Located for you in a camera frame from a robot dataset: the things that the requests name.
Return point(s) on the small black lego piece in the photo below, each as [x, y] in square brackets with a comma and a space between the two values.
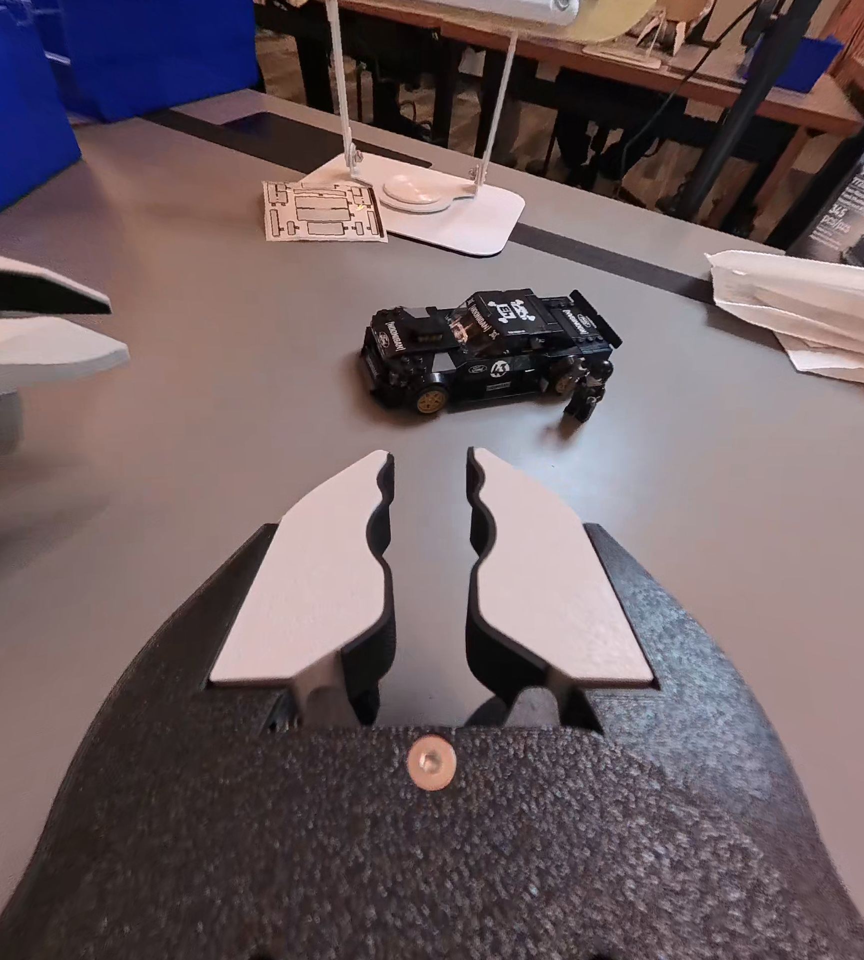
[587, 395]

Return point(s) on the white booklet stand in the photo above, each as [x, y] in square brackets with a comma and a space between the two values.
[432, 203]

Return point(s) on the blue storage bin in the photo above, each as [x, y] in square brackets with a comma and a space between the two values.
[162, 53]
[4, 105]

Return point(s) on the black lego car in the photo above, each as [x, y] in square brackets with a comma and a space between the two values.
[477, 353]

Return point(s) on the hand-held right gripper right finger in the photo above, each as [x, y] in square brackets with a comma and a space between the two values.
[560, 593]

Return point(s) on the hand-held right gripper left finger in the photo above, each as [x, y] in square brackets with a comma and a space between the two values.
[304, 593]

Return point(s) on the wooden office desk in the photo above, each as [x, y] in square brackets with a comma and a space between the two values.
[627, 68]

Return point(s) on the clear plastic parts bag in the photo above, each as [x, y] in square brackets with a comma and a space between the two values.
[822, 315]

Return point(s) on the white sticker sheet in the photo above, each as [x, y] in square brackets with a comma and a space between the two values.
[322, 210]

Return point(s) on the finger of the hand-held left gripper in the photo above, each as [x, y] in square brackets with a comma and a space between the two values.
[27, 357]
[19, 278]

